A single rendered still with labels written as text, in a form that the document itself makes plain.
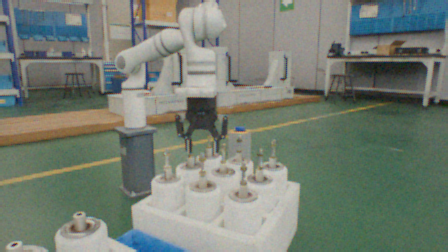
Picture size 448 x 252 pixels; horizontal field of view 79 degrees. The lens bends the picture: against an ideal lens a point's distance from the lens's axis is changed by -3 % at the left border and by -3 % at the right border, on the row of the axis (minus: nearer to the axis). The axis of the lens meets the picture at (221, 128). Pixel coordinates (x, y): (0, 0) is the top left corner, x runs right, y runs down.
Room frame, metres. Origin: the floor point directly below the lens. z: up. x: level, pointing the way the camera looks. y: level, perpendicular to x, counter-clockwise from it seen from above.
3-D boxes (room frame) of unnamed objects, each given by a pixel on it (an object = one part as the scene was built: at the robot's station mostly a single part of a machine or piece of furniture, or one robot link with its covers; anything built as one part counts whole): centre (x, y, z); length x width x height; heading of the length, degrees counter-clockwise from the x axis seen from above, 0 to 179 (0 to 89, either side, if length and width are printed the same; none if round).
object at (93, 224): (0.50, 0.28, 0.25); 0.08 x 0.08 x 0.01
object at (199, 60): (0.70, 0.06, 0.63); 0.09 x 0.07 x 0.15; 89
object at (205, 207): (0.70, 0.05, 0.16); 0.10 x 0.10 x 0.18
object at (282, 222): (0.81, -0.01, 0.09); 0.39 x 0.39 x 0.18; 62
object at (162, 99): (3.14, 0.76, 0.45); 0.82 x 0.57 x 0.74; 130
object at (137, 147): (1.22, 0.38, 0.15); 0.15 x 0.15 x 0.30; 40
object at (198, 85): (0.69, 0.05, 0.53); 0.11 x 0.09 x 0.06; 170
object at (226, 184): (0.81, -0.01, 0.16); 0.10 x 0.10 x 0.18
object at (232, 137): (1.10, -0.08, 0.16); 0.07 x 0.07 x 0.31; 62
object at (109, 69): (6.13, 2.38, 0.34); 0.59 x 0.47 x 0.69; 40
